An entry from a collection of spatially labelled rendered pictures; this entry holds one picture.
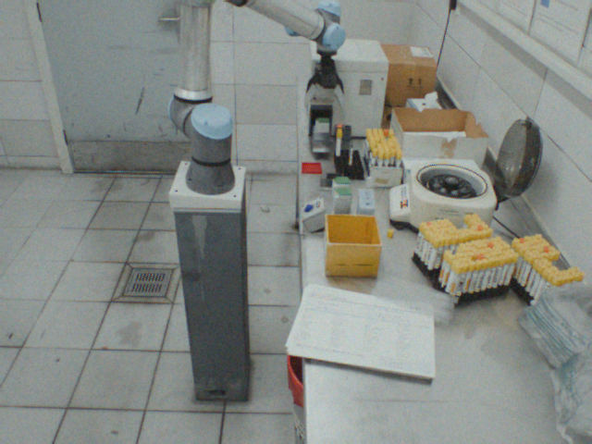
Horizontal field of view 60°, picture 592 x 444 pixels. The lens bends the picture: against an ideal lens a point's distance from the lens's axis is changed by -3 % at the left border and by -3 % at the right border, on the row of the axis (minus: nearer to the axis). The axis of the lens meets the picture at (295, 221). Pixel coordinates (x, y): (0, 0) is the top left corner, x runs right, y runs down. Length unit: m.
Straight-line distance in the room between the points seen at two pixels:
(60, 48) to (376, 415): 2.91
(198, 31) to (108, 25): 1.83
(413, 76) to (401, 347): 1.47
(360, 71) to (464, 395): 1.22
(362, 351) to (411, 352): 0.10
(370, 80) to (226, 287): 0.89
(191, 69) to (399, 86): 1.09
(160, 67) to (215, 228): 1.87
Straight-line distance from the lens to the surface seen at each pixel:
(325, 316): 1.19
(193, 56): 1.57
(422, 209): 1.48
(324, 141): 1.85
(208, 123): 1.49
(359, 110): 2.00
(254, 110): 3.41
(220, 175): 1.56
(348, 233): 1.40
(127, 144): 3.58
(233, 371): 2.02
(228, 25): 3.26
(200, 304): 1.80
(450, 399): 1.11
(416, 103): 2.28
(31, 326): 2.64
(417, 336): 1.19
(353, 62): 1.94
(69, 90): 3.55
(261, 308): 2.51
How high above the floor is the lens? 1.71
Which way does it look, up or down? 34 degrees down
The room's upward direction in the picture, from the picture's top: 2 degrees clockwise
